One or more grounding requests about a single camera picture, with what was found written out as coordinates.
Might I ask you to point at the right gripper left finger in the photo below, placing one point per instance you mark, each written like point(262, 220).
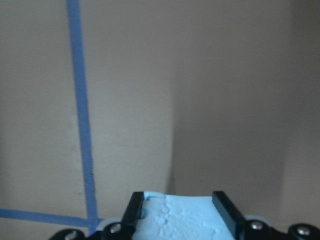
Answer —
point(132, 214)

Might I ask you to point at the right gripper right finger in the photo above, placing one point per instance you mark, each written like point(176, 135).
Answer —
point(230, 214)

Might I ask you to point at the light blue block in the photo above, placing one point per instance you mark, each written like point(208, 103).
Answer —
point(173, 217)

